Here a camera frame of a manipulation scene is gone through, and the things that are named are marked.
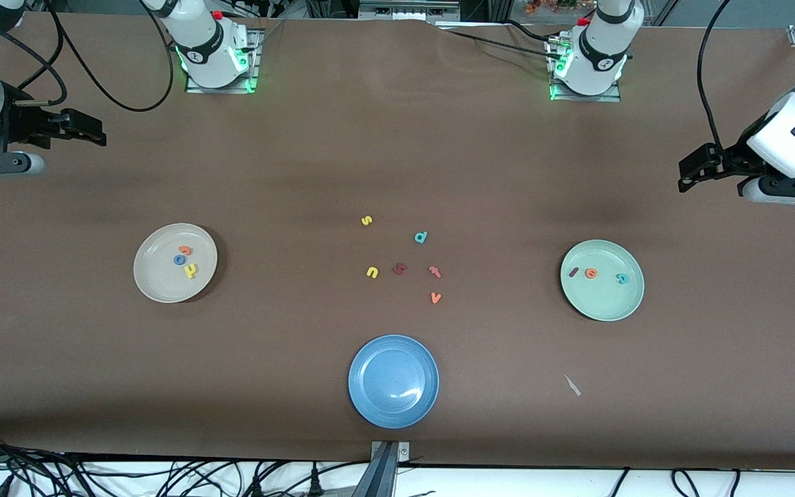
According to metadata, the blue plate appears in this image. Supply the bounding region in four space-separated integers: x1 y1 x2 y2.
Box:
348 335 440 429

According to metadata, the black base cable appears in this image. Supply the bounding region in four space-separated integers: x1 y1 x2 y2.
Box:
438 19 567 64

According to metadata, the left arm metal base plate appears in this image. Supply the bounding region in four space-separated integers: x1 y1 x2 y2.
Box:
546 31 623 104

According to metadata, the beige brown plate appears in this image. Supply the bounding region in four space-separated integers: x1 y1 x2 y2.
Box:
133 223 219 304

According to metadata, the brown paper table cover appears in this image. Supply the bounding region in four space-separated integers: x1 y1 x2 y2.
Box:
0 12 795 471

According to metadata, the grey camera pole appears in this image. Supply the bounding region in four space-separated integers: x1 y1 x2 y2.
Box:
353 442 398 497

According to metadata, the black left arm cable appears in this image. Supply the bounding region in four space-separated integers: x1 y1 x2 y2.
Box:
697 0 736 154

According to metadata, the silver equipment box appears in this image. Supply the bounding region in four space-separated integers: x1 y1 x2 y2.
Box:
358 0 462 21

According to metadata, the green plate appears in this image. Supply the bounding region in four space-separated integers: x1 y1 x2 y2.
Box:
560 240 645 322

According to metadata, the orange flower decoration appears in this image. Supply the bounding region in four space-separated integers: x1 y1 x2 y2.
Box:
525 0 598 16

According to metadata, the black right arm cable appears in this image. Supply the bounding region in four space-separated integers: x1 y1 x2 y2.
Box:
0 0 177 113

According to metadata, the silver mounting bracket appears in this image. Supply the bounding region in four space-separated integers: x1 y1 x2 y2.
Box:
370 440 411 462

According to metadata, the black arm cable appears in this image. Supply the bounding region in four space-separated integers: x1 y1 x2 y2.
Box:
697 0 736 154
0 0 177 113

